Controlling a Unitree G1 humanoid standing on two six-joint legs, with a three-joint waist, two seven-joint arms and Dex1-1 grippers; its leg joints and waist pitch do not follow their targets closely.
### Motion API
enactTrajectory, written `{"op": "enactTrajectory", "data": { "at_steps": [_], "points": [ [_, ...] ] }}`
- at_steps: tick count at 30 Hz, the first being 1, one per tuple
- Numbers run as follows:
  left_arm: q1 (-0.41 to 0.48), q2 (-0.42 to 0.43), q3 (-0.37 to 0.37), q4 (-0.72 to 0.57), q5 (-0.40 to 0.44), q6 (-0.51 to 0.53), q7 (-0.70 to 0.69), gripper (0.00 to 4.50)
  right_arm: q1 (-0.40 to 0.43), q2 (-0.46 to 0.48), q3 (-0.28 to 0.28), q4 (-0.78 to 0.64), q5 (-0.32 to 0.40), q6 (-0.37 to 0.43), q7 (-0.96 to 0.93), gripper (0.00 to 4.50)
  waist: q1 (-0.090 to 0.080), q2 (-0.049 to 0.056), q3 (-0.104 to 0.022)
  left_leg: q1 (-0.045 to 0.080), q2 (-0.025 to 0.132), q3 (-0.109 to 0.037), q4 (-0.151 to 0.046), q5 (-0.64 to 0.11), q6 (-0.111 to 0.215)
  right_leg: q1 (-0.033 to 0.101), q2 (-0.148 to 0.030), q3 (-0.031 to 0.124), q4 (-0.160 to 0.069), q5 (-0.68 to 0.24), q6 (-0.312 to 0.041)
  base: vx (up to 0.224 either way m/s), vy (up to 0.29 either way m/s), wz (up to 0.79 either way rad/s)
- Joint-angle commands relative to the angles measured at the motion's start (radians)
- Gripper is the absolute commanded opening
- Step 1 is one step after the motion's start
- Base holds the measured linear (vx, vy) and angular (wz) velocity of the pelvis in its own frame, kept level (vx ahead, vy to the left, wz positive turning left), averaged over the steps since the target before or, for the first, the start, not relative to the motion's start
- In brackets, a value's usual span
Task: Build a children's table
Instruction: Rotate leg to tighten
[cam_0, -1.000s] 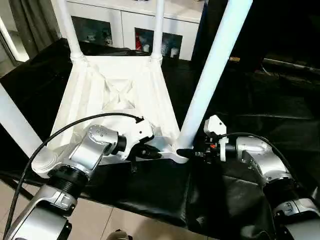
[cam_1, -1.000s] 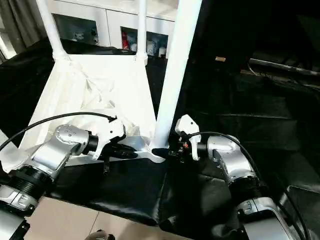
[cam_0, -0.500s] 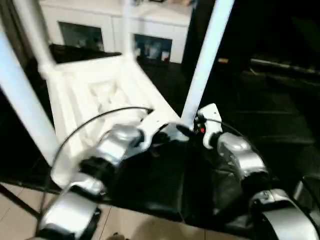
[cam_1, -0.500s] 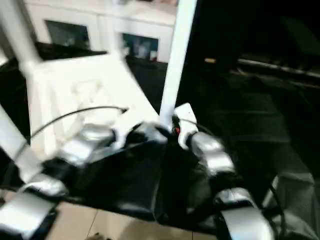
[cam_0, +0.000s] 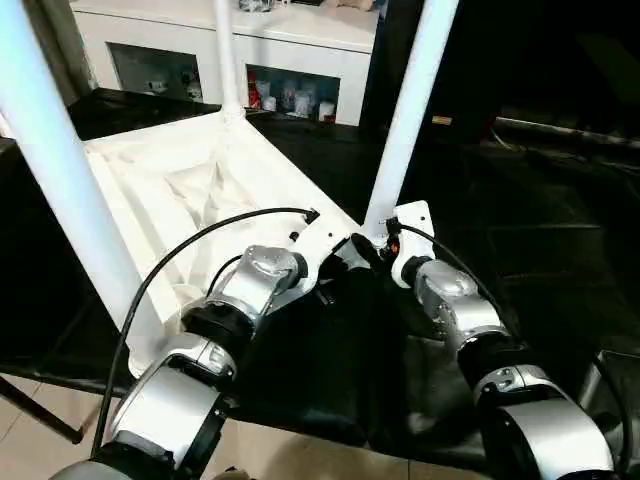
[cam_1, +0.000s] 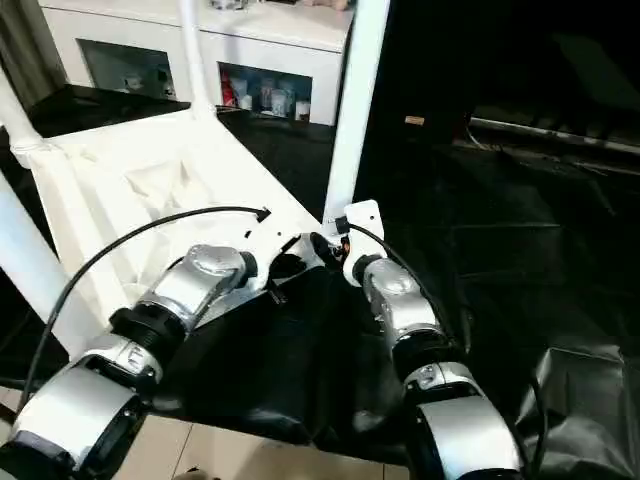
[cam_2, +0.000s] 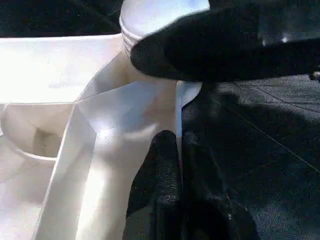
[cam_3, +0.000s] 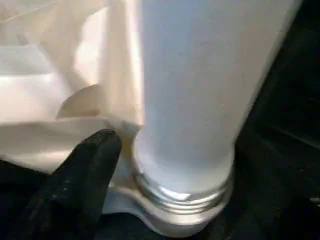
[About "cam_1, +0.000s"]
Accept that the grey curtain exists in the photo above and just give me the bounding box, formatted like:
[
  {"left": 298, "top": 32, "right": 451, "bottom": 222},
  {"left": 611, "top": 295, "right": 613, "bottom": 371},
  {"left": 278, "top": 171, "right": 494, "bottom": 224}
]
[{"left": 0, "top": 0, "right": 70, "bottom": 109}]

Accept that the black mat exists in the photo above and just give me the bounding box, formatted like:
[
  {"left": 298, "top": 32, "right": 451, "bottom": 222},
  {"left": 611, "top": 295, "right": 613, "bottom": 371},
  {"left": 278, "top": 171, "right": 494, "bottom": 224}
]
[{"left": 0, "top": 82, "right": 640, "bottom": 476}]

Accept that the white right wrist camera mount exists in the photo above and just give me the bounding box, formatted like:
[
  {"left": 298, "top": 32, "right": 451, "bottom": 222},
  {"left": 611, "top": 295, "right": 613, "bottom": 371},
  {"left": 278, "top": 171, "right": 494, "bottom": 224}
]
[{"left": 338, "top": 198, "right": 387, "bottom": 287}]

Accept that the white plastic table leg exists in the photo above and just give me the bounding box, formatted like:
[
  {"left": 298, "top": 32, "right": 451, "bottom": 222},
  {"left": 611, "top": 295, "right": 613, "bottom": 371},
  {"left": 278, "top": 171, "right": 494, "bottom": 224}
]
[
  {"left": 177, "top": 0, "right": 220, "bottom": 122},
  {"left": 0, "top": 172, "right": 95, "bottom": 357},
  {"left": 0, "top": 64, "right": 50, "bottom": 152},
  {"left": 322, "top": 0, "right": 392, "bottom": 237}
]

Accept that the dark left robot foot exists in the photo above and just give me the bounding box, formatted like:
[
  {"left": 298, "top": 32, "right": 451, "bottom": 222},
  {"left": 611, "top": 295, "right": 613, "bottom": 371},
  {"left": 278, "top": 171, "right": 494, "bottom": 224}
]
[{"left": 173, "top": 466, "right": 217, "bottom": 480}]

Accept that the white plastic table top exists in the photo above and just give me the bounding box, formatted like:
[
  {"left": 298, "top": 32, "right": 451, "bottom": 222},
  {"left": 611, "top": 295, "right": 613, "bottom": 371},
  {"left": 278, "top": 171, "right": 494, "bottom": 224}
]
[{"left": 14, "top": 107, "right": 332, "bottom": 362}]

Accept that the white cabinet with glass doors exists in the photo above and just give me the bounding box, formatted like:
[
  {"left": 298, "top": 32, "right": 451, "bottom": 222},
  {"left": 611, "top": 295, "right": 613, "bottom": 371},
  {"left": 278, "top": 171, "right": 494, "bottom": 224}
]
[{"left": 37, "top": 0, "right": 357, "bottom": 126}]

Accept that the dark metal rod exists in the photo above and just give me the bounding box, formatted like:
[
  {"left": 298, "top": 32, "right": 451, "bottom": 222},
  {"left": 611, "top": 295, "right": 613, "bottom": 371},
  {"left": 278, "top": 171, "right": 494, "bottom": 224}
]
[{"left": 403, "top": 114, "right": 640, "bottom": 150}]

